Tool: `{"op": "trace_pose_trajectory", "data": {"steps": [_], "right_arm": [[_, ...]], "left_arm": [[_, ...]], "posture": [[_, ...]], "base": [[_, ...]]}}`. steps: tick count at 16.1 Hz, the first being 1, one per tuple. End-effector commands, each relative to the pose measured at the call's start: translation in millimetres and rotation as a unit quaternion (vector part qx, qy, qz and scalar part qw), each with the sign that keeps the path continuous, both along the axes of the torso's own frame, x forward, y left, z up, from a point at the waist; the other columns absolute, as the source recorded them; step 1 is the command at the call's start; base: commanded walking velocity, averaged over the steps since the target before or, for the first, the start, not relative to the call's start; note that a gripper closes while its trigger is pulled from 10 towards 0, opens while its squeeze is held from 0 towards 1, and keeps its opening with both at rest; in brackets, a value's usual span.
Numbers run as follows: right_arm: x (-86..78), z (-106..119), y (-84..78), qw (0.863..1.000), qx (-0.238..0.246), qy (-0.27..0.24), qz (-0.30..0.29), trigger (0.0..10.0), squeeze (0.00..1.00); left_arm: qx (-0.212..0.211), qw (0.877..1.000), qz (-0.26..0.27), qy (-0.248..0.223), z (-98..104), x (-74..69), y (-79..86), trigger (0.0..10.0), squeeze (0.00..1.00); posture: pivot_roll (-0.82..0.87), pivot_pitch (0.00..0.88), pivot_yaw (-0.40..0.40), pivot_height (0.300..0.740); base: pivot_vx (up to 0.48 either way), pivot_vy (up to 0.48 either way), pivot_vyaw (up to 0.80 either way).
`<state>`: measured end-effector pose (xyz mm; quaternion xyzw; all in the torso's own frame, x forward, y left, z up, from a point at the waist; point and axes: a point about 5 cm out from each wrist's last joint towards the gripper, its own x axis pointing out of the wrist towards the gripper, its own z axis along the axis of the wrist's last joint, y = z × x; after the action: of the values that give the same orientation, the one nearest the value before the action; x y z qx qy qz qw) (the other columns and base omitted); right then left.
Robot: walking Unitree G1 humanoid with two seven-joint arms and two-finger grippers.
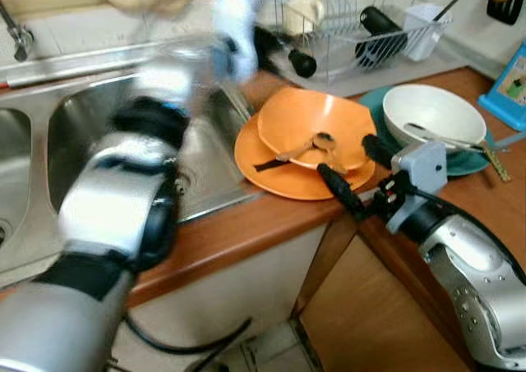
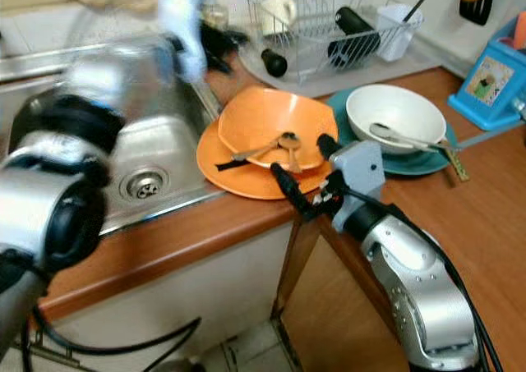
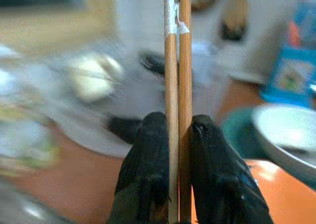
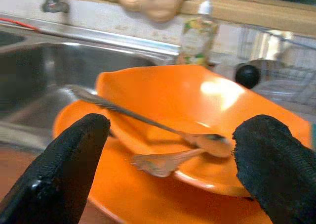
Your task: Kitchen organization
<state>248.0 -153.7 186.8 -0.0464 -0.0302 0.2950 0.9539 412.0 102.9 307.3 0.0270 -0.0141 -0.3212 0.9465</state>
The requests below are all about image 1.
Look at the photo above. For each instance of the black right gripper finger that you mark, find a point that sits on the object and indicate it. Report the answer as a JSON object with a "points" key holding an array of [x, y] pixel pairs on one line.
{"points": [[378, 152], [341, 190]]}

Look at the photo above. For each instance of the orange bowl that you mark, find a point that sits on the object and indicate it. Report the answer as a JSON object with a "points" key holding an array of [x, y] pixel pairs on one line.
{"points": [[304, 117]]}

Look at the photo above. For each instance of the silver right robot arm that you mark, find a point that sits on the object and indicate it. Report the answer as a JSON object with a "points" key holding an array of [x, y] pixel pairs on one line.
{"points": [[477, 282]]}

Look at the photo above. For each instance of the orange topped kitchen counter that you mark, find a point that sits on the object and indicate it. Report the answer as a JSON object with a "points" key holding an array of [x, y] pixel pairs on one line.
{"points": [[370, 306]]}

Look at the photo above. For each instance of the black round-ended utensil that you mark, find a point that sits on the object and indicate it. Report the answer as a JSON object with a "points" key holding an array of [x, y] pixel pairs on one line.
{"points": [[302, 64]]}

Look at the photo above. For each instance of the short metal spoon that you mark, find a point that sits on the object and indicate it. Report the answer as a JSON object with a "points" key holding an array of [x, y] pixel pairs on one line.
{"points": [[330, 148]]}

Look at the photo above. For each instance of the long metal spoon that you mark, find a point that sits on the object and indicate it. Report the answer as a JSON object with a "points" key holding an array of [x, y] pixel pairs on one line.
{"points": [[417, 130]]}

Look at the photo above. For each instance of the cream mug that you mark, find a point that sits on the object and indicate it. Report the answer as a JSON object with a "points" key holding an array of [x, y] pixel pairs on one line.
{"points": [[306, 15]]}

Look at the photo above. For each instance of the orange plate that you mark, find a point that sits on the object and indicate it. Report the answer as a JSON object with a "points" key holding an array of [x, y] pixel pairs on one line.
{"points": [[279, 183]]}

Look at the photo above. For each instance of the white bowl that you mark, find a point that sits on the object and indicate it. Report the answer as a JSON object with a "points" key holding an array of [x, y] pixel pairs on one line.
{"points": [[431, 109]]}

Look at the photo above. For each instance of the grey drain tray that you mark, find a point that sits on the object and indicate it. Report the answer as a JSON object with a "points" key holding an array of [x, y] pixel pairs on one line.
{"points": [[394, 76]]}

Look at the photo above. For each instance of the teal plate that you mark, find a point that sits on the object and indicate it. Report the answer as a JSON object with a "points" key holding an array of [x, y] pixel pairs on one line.
{"points": [[464, 163]]}

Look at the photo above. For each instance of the black bottle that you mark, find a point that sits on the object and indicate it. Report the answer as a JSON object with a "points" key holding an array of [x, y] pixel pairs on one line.
{"points": [[380, 37]]}

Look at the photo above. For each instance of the stainless steel sink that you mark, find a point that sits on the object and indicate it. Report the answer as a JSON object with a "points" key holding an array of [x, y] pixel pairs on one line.
{"points": [[218, 158]]}

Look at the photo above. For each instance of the white cutlery holder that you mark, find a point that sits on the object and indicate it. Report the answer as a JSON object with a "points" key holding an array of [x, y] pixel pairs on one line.
{"points": [[423, 31]]}

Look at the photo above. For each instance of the blue cardboard box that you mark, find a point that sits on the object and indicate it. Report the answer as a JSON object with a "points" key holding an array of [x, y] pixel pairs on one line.
{"points": [[505, 93]]}

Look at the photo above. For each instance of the dark thin utensil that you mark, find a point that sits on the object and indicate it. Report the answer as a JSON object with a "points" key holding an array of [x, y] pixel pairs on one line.
{"points": [[448, 6]]}

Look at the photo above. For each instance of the black and wood brush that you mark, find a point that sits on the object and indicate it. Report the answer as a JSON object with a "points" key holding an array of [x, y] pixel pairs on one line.
{"points": [[503, 9]]}

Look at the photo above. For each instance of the metal faucet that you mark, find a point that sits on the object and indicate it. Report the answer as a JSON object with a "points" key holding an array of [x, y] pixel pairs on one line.
{"points": [[18, 37]]}

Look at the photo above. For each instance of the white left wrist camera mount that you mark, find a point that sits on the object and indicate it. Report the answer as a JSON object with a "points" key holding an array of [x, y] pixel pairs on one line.
{"points": [[238, 19]]}

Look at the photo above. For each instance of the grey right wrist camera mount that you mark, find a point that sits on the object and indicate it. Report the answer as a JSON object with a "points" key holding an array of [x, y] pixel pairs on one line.
{"points": [[423, 163]]}

